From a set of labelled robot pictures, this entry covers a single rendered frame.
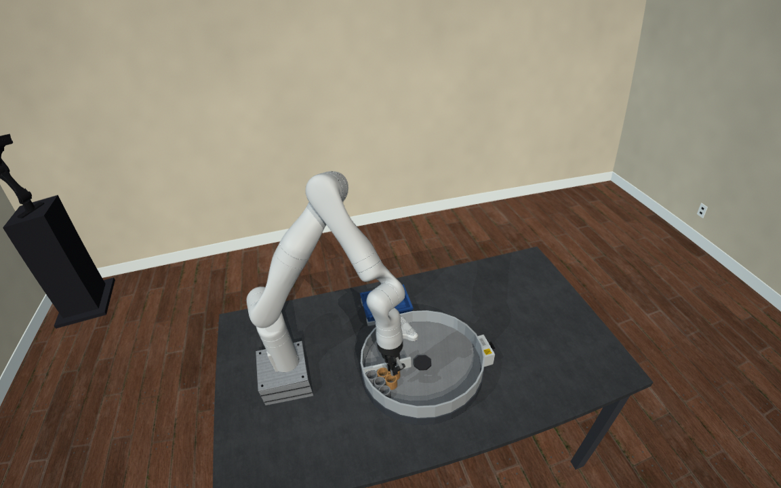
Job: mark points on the blue crate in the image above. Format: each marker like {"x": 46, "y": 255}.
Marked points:
{"x": 404, "y": 306}

